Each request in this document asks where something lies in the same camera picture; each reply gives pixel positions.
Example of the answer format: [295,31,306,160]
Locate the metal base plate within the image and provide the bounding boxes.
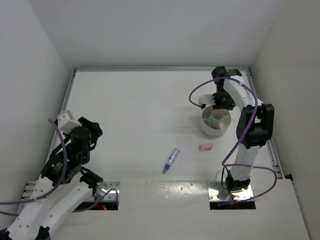
[94,181,120,202]
[207,181,254,203]

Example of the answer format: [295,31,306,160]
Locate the clear glue stick blue cap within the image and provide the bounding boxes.
[162,148,180,174]

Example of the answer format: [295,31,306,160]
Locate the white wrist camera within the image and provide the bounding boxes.
[198,94,215,107]
[57,110,81,134]

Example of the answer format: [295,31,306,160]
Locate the pink eraser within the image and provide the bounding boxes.
[199,143,214,152]

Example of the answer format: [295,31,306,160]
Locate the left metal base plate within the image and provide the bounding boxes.
[94,181,120,202]

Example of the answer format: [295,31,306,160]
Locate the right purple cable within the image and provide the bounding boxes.
[188,76,278,203]

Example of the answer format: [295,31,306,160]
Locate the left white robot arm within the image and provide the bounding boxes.
[0,110,103,240]

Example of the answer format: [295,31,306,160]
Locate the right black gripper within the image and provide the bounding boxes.
[211,88,236,110]

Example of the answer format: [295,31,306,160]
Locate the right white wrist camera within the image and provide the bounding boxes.
[198,94,215,107]

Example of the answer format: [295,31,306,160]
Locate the aluminium frame rail back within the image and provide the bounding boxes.
[75,66,251,73]

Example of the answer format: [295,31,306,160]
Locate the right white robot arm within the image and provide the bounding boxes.
[211,66,275,193]

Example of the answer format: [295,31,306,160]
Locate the aluminium frame rail right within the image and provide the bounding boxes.
[245,68,285,179]

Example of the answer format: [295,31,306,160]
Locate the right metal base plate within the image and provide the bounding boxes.
[207,181,254,203]

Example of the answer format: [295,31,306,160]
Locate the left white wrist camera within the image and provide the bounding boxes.
[57,110,81,134]

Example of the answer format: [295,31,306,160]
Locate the white round divided container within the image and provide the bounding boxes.
[199,105,232,137]

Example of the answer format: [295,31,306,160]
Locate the aluminium frame rail left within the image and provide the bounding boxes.
[42,68,77,180]

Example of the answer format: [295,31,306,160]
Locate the aluminium frame rail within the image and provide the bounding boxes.
[75,66,251,73]
[42,68,77,180]
[245,68,285,179]

